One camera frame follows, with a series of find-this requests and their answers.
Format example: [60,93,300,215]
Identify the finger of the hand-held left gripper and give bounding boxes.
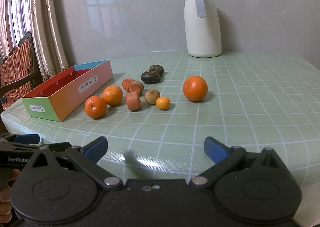
[0,142,72,154]
[0,133,41,145]

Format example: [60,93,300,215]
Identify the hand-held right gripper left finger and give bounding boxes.
[25,136,123,190]

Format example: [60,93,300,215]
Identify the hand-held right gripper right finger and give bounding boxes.
[189,136,290,189]

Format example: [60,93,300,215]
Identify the medium orange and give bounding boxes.
[84,95,107,119]
[102,85,124,106]

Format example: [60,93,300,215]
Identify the colourful cardboard box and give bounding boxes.
[21,59,113,123]

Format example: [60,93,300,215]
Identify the orange carrot piece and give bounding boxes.
[122,78,135,92]
[129,81,144,96]
[125,91,142,112]

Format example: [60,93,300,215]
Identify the large orange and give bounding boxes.
[182,75,208,102]

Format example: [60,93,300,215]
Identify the small kumquat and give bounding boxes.
[156,96,171,110]

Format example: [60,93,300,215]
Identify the brown longan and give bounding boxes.
[144,89,161,105]

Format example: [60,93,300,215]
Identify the dark water chestnut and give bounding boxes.
[140,71,161,85]
[147,65,165,76]

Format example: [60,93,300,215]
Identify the person's left hand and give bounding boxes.
[0,168,22,220]

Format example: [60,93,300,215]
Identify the wooden upholstered chair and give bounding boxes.
[0,31,42,118]

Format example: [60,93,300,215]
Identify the beige satin curtain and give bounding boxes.
[25,0,70,83]

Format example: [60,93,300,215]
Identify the white thermos jug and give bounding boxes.
[184,0,222,58]

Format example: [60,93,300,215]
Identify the sheer pink curtain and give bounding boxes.
[0,0,10,60]

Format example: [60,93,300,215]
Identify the wooden framed window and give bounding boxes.
[5,0,33,48]

